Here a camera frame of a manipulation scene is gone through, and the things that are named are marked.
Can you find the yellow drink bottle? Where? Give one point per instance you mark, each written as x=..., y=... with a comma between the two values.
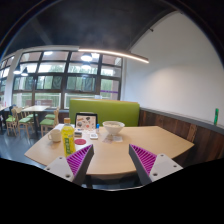
x=68, y=140

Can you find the small green bottle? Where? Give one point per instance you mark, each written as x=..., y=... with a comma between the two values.
x=216, y=116

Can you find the white bowl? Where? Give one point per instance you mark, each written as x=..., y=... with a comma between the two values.
x=113, y=128

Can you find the light wooden dining table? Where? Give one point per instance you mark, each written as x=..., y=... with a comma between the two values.
x=35, y=108

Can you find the long curved ceiling light strip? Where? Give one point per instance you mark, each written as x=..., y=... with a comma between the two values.
x=113, y=53

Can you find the small white flat item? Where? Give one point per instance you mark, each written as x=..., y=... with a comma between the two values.
x=94, y=136

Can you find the group of green-seated wooden chairs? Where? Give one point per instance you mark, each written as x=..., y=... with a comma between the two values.
x=47, y=122

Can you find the white ceramic mug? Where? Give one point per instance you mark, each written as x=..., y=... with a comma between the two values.
x=55, y=136

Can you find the small dark box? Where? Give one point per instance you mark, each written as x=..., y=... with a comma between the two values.
x=78, y=134

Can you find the small blue-capped white tube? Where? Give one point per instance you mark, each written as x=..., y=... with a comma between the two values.
x=97, y=128

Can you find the dark-framed window wall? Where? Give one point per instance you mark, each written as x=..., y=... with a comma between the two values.
x=51, y=81

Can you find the black-framed tablet with stickers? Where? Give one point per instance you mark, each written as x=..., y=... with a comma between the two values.
x=86, y=122

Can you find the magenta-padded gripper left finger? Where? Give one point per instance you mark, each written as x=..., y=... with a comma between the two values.
x=60, y=167

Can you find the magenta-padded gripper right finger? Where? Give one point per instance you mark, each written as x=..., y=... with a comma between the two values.
x=163, y=166

